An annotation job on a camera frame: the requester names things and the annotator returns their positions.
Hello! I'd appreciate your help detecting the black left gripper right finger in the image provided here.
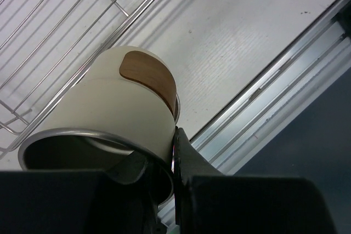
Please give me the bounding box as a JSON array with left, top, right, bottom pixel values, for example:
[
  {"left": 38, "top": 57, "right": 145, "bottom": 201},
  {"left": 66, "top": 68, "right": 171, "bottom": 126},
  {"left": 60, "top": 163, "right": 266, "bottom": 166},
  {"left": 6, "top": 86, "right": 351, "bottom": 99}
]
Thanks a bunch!
[{"left": 173, "top": 128, "right": 337, "bottom": 233}]

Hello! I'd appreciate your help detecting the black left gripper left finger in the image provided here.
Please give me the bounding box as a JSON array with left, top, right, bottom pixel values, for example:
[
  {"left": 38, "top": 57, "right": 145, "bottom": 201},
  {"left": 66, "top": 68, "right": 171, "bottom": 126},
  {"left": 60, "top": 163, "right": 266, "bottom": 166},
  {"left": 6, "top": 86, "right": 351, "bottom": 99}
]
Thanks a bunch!
[{"left": 1, "top": 153, "right": 161, "bottom": 233}]

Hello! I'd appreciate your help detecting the cream brown cup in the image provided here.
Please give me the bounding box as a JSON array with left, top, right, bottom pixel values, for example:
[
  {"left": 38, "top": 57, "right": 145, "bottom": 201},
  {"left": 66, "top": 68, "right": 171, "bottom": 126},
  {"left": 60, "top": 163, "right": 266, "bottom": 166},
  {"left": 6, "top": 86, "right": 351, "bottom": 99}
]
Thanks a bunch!
[
  {"left": 174, "top": 94, "right": 180, "bottom": 124},
  {"left": 18, "top": 46, "right": 177, "bottom": 204}
]

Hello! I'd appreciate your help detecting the aluminium mounting rail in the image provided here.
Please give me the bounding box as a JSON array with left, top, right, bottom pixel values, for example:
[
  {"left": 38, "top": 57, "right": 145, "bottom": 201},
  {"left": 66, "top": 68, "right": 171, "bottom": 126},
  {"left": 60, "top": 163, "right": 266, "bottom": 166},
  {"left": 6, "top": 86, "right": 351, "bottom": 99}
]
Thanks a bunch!
[{"left": 159, "top": 0, "right": 350, "bottom": 233}]

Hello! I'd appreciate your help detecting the chrome wire dish rack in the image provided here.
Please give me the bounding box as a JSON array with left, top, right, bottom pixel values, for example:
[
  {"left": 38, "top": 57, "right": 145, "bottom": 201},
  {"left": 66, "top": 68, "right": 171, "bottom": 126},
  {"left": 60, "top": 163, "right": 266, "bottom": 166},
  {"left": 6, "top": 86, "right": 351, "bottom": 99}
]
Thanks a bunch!
[{"left": 1, "top": 0, "right": 155, "bottom": 157}]

